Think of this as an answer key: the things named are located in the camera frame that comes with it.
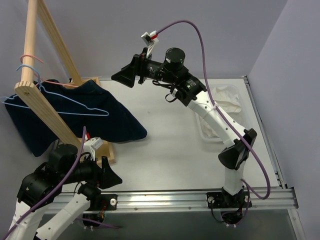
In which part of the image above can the light blue wire hanger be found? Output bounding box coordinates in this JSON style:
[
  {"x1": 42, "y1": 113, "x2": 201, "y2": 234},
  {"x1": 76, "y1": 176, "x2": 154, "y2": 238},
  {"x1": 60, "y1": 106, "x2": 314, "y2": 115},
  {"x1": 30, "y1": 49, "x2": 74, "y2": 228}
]
[{"x1": 1, "y1": 63, "x2": 110, "y2": 118}]

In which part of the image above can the dark navy garment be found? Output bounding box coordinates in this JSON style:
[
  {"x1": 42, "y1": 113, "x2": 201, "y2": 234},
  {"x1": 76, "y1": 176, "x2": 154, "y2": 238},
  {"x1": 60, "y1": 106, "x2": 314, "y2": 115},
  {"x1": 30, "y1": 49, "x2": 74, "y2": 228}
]
[{"x1": 4, "y1": 80, "x2": 148, "y2": 157}]

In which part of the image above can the pink wire hanger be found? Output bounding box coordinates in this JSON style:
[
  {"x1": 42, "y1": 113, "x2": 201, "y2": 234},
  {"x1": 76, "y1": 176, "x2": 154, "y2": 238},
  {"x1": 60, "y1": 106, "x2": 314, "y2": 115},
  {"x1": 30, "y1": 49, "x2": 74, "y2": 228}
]
[{"x1": 20, "y1": 54, "x2": 76, "y2": 88}]

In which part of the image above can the white pleated skirt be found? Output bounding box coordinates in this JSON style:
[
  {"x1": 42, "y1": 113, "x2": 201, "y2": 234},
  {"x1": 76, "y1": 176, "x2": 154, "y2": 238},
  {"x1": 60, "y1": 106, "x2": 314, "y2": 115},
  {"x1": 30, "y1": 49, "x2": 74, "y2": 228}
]
[{"x1": 199, "y1": 84, "x2": 243, "y2": 139}]

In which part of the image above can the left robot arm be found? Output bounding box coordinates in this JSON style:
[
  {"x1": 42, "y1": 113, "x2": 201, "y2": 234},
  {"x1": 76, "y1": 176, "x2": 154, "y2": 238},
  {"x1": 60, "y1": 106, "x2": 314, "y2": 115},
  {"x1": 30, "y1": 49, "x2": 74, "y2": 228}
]
[{"x1": 4, "y1": 144, "x2": 123, "y2": 240}]

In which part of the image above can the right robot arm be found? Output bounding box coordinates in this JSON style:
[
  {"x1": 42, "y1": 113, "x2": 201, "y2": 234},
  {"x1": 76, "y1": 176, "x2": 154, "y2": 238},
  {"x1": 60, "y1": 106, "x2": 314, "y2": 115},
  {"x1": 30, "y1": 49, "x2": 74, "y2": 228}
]
[{"x1": 111, "y1": 47, "x2": 257, "y2": 207}]

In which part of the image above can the wooden clothes rack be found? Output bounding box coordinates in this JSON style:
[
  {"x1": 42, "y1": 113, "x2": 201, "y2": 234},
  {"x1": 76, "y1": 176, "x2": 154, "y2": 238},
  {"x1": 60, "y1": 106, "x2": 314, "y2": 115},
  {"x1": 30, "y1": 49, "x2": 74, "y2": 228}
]
[{"x1": 14, "y1": 0, "x2": 117, "y2": 167}]

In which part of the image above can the clear plastic basket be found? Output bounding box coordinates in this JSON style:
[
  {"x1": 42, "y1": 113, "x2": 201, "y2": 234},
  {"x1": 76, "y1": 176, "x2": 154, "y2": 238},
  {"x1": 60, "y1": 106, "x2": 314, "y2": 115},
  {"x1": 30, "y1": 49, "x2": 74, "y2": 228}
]
[{"x1": 194, "y1": 83, "x2": 246, "y2": 144}]

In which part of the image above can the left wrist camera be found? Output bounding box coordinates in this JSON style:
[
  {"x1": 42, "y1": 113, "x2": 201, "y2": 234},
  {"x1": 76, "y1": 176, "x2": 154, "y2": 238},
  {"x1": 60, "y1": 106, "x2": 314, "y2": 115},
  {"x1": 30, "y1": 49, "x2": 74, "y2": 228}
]
[{"x1": 80, "y1": 133, "x2": 103, "y2": 161}]

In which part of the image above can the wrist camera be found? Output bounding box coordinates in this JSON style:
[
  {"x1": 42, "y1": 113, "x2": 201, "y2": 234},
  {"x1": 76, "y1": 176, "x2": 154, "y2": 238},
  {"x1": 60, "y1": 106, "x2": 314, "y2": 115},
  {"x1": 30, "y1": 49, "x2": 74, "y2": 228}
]
[
  {"x1": 80, "y1": 133, "x2": 103, "y2": 161},
  {"x1": 141, "y1": 30, "x2": 159, "y2": 58}
]

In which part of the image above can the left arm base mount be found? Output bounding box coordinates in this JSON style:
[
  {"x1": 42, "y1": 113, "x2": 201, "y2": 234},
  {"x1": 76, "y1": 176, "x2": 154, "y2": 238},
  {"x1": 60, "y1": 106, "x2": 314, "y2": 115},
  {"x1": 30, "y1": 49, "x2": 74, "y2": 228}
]
[{"x1": 81, "y1": 194, "x2": 118, "y2": 228}]

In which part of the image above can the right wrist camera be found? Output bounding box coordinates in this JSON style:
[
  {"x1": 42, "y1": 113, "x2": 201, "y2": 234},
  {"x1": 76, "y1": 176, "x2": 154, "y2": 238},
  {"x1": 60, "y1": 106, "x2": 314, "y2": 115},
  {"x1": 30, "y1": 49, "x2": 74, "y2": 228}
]
[{"x1": 141, "y1": 30, "x2": 159, "y2": 58}]

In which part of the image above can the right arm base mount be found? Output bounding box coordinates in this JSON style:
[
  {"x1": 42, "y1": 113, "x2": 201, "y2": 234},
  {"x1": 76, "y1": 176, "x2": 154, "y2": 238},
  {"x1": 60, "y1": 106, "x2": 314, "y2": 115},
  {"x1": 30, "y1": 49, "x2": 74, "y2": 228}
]
[{"x1": 206, "y1": 188, "x2": 253, "y2": 228}]

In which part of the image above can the aluminium mounting rail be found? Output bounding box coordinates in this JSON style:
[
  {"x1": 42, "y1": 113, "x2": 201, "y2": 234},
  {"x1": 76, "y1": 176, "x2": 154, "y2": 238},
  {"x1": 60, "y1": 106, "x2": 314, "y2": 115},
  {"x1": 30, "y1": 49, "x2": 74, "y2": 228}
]
[{"x1": 39, "y1": 187, "x2": 299, "y2": 213}]

